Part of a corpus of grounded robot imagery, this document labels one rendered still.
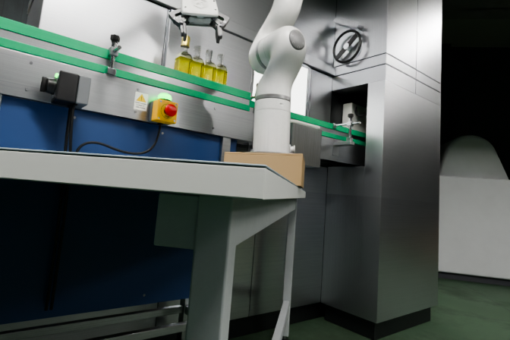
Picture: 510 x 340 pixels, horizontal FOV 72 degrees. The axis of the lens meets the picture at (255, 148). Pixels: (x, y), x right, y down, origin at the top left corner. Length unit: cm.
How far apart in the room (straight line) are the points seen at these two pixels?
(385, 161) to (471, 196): 232
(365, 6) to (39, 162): 218
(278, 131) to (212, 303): 77
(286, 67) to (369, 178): 110
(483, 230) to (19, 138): 405
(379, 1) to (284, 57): 132
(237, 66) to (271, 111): 73
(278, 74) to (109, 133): 56
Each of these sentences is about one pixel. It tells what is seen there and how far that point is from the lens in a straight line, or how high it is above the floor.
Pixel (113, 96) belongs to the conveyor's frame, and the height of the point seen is 99.
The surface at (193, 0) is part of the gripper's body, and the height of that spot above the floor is 123.
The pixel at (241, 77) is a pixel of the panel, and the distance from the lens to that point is 181.
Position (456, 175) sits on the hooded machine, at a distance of 432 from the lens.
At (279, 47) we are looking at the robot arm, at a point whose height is 117.
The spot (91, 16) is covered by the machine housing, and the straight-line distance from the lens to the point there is 159.
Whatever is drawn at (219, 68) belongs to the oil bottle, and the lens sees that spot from 156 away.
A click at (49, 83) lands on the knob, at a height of 97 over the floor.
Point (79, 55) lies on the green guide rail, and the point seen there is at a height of 109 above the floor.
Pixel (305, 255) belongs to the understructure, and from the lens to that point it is 216.
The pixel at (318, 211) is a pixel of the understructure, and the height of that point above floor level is 64.
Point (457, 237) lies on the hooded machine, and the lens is 427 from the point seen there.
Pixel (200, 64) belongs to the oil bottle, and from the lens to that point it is 152.
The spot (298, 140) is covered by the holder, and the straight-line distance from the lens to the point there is 137.
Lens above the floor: 72
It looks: 7 degrees up
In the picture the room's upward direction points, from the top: 5 degrees clockwise
